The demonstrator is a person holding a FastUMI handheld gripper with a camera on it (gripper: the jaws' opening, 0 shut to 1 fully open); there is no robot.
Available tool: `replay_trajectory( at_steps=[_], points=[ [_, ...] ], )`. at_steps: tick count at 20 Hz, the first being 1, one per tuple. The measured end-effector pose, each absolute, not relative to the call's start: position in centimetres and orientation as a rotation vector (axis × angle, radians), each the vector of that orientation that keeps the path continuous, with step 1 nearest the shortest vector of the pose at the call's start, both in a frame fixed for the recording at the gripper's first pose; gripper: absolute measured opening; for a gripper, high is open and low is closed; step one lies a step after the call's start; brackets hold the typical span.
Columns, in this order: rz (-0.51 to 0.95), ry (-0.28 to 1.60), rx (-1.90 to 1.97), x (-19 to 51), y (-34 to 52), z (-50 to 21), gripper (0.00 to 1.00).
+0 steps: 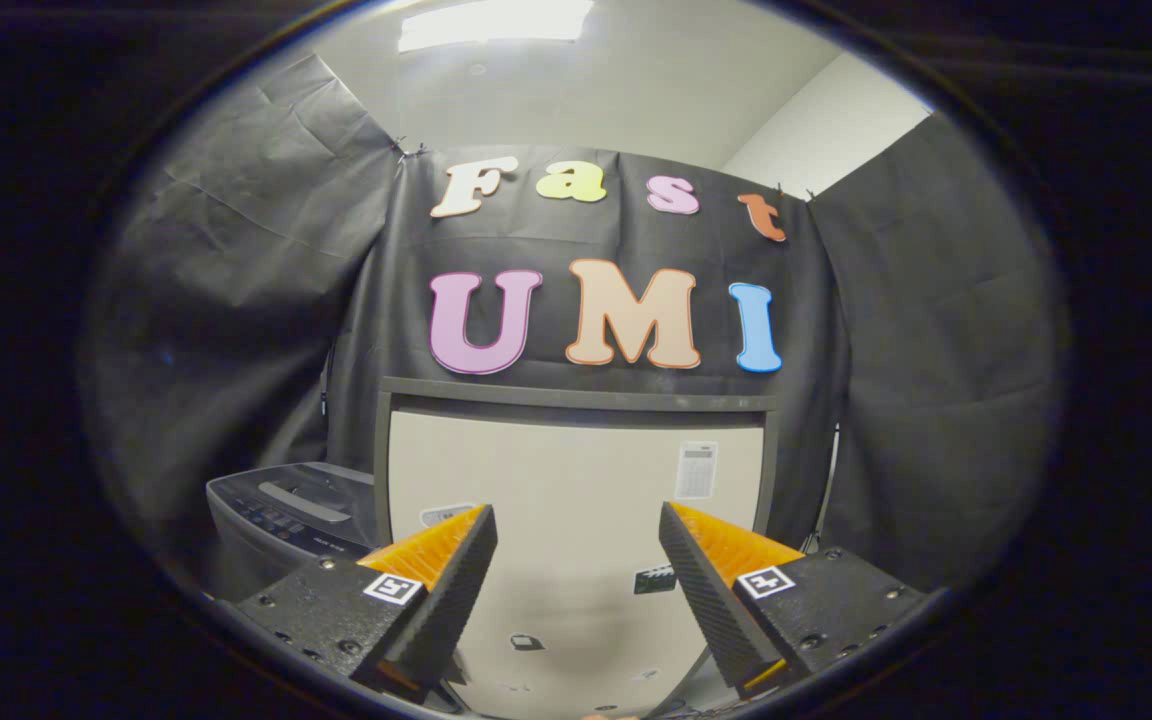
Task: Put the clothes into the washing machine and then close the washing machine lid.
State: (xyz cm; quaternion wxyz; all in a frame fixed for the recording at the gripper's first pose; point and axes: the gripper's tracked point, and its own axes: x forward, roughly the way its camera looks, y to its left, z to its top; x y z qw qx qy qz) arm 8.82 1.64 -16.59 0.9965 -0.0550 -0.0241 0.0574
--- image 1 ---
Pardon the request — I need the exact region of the dark grey washing machine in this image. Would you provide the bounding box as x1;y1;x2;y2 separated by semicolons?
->
204;462;382;606

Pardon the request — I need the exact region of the ceiling light panel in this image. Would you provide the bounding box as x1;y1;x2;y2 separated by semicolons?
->
398;0;595;53

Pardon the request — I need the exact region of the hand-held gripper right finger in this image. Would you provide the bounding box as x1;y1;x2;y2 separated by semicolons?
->
658;500;927;699

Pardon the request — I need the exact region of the grey cabinet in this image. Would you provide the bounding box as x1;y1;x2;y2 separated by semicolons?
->
373;377;779;719

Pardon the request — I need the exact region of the black backdrop cloth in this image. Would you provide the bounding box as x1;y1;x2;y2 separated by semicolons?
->
76;50;1072;601

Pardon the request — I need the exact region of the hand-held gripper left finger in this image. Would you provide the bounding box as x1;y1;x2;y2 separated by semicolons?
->
236;503;499;704

